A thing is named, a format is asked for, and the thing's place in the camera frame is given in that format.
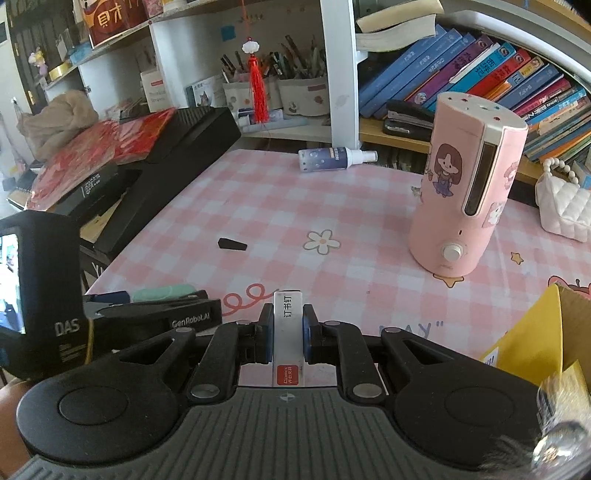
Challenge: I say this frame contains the mint green stapler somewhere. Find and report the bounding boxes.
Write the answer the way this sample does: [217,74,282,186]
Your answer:
[130,284,197,303]

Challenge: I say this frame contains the white staples box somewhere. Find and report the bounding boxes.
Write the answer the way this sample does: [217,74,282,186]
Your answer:
[273,290,304,387]

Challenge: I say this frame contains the long black box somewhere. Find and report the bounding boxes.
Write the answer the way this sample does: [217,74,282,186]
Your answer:
[53,163,124,225]

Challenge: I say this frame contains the small black wedge piece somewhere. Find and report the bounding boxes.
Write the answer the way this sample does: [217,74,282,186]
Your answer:
[217,237,247,251]

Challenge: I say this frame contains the pink checkered tablecloth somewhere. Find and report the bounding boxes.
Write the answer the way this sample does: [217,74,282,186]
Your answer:
[85,148,591,388]

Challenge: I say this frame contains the red patterned plastic bag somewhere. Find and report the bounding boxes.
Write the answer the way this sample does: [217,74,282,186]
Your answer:
[26,119,122,212]

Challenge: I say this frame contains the red flat packet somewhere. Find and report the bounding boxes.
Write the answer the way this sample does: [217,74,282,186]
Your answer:
[113,108,176,165]

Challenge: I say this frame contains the black Yamaha keyboard piano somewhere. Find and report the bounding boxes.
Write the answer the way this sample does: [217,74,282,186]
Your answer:
[6,106,243,292]

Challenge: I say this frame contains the small spray bottle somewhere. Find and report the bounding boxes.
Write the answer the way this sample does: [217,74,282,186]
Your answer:
[298,147,378,173]

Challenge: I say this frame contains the beige folded towel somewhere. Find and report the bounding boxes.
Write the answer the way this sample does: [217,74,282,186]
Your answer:
[17,90,99,162]

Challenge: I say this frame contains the white drinking straws box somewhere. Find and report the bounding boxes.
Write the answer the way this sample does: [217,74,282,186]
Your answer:
[140,69,172,113]

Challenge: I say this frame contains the yellow cardboard box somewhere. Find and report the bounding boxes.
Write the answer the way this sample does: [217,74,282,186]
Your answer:
[481,276,590,385]

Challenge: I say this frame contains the pink cartoon humidifier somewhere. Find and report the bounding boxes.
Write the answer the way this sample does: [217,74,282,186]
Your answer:
[409,92,529,278]

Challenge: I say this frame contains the red tassel ornament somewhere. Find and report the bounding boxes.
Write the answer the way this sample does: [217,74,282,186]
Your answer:
[240,0,271,125]

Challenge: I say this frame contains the white pen holder left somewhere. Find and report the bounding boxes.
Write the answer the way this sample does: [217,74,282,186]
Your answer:
[221,53,254,127]

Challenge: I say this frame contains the white quilted handbag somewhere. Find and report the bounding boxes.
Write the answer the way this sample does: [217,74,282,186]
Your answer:
[535,157,590,243]

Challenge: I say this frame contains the white shelf unit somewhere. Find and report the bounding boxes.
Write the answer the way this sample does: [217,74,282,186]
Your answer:
[43,1,590,146]

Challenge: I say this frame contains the row of colourful books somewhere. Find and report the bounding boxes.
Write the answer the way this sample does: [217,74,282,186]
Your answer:
[359,25,590,164]

